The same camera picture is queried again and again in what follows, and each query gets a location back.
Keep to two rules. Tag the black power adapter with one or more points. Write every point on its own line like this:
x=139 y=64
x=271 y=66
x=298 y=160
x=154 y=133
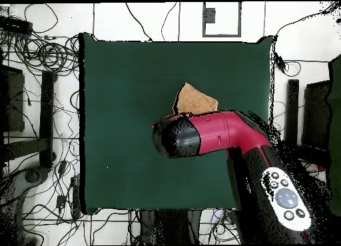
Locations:
x=62 y=167
x=60 y=201

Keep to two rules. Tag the black box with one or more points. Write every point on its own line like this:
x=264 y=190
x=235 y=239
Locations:
x=14 y=102
x=317 y=115

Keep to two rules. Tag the pedestal leg with caster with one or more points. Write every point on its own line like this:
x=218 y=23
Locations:
x=32 y=176

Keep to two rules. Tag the black upright bar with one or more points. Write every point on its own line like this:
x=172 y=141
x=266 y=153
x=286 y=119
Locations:
x=293 y=110
x=47 y=118

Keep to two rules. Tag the grey square floor frame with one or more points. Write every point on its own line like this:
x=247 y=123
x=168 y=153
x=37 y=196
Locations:
x=221 y=35

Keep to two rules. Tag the black power strip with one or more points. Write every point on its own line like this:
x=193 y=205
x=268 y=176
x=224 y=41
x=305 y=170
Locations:
x=76 y=200
x=14 y=26

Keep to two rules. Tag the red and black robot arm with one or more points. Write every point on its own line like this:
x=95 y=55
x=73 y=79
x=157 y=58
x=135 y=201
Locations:
x=213 y=131

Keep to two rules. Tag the green cloth beside table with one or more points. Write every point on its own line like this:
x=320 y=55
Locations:
x=336 y=123

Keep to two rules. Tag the dark green table cloth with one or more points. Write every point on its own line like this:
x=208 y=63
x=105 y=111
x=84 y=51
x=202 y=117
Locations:
x=120 y=110

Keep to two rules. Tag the tan terry towel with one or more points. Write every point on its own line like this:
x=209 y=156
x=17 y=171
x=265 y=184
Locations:
x=195 y=100

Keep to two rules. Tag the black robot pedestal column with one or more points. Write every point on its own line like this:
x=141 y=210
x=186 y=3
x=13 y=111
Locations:
x=170 y=227

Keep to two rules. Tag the dark horizontal beam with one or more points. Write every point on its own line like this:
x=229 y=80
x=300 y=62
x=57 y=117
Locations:
x=24 y=148

